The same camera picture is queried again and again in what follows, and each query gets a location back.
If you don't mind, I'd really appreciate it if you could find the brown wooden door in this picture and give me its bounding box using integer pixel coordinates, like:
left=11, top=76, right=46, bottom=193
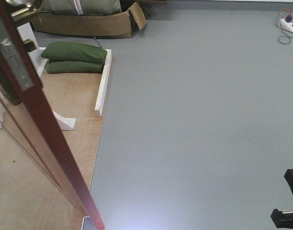
left=0, top=0, right=104, bottom=230

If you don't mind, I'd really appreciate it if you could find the silver door latch plate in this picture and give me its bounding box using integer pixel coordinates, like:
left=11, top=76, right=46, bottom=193
left=0, top=17, right=34, bottom=91

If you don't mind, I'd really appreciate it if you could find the black robot gripper part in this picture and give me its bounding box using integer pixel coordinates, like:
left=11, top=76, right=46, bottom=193
left=270, top=169, right=293, bottom=229

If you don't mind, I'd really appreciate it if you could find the brown cardboard box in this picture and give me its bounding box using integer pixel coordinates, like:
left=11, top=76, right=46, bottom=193
left=32, top=1, right=147, bottom=38

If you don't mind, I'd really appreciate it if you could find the upper green sandbag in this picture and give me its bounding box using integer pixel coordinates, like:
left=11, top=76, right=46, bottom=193
left=41, top=42, right=107, bottom=63

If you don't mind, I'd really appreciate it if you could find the green sandbag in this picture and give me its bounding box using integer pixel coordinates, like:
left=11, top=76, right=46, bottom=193
left=46, top=60, right=104, bottom=73
left=41, top=42, right=107, bottom=63

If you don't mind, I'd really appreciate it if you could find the lower green sandbag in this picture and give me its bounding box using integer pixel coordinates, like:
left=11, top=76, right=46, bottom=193
left=46, top=60, right=104, bottom=73

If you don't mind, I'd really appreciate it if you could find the grey-green sack in box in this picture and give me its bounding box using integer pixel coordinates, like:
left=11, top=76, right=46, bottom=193
left=41, top=0, right=122, bottom=16

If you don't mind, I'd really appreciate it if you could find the white power strip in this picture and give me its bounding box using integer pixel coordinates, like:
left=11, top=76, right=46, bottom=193
left=280, top=18, right=293, bottom=33

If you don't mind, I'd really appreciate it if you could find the white far edge rail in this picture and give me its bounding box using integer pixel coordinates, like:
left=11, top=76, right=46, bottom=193
left=94, top=49, right=113, bottom=117

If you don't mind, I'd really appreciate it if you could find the blue tether rope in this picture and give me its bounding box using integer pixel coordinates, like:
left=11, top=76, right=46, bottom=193
left=67, top=0, right=103, bottom=49

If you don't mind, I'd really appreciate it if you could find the white far door frame brace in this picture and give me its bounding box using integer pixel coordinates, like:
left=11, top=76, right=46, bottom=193
left=0, top=23, right=78, bottom=131

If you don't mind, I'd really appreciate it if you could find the brass door handle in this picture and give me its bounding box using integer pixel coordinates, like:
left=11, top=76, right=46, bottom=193
left=6, top=0, right=38, bottom=23

